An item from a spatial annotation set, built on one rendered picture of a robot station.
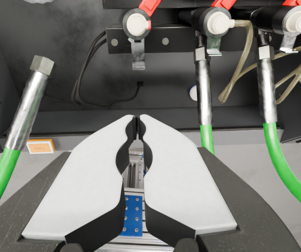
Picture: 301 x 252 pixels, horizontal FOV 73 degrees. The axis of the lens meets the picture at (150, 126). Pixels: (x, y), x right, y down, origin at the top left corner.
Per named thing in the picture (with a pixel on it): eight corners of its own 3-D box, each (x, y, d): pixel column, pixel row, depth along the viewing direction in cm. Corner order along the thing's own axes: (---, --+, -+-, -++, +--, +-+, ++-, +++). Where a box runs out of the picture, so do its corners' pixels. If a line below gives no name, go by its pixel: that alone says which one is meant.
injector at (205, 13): (173, 35, 40) (199, 60, 22) (174, 5, 37) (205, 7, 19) (187, 34, 40) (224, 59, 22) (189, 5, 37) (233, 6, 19)
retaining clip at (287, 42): (289, 51, 22) (297, 53, 21) (274, 51, 22) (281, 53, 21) (300, 17, 21) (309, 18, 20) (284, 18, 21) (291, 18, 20)
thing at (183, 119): (36, 118, 58) (3, 153, 45) (31, 104, 56) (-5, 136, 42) (248, 112, 60) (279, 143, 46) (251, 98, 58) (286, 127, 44)
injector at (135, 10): (132, 36, 40) (125, 61, 22) (131, 6, 37) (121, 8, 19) (147, 35, 40) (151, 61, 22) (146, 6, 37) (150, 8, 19)
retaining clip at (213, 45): (217, 52, 22) (221, 55, 21) (202, 53, 22) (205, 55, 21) (222, 19, 20) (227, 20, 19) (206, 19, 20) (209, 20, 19)
